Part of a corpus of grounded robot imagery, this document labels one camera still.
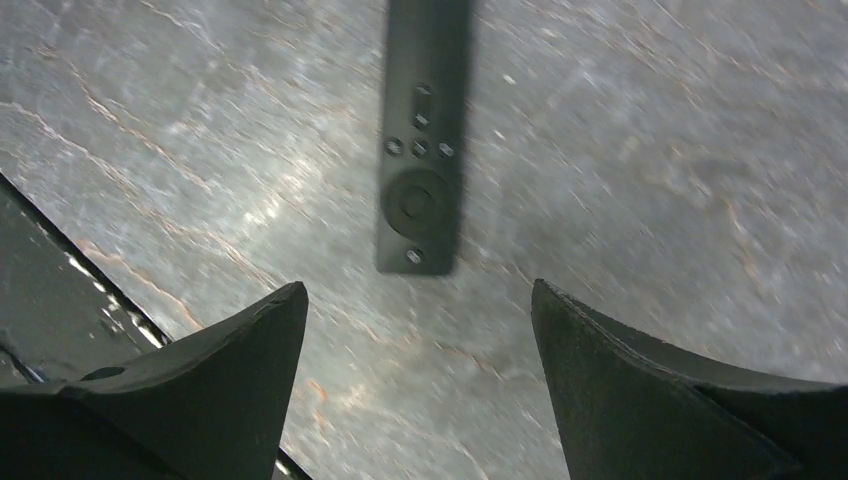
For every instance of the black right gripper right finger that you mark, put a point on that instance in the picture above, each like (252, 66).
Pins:
(631, 406)

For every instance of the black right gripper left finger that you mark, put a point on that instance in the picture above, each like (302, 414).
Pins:
(211, 405)

